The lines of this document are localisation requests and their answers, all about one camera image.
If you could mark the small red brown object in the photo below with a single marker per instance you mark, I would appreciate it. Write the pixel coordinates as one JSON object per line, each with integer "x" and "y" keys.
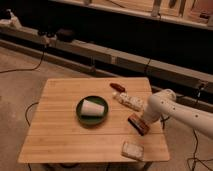
{"x": 118, "y": 87}

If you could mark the brown whiteboard eraser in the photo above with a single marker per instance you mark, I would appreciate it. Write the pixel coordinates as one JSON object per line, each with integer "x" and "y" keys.
{"x": 138, "y": 124}

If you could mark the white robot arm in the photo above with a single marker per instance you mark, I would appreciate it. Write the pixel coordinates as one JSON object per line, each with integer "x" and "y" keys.
{"x": 164, "y": 102}

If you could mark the white object on ledge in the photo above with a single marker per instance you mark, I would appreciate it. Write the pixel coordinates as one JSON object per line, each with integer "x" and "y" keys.
{"x": 9, "y": 19}

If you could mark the wooden table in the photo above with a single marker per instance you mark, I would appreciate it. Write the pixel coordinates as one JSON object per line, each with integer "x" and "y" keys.
{"x": 56, "y": 136}

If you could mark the white paper cup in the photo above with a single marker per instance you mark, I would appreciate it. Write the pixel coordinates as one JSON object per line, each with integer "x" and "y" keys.
{"x": 91, "y": 109}

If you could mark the black device on ledge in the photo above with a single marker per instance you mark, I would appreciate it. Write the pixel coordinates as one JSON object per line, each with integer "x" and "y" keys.
{"x": 65, "y": 35}

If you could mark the dark green plate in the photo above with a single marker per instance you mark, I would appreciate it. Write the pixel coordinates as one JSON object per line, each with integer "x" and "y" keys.
{"x": 92, "y": 120}

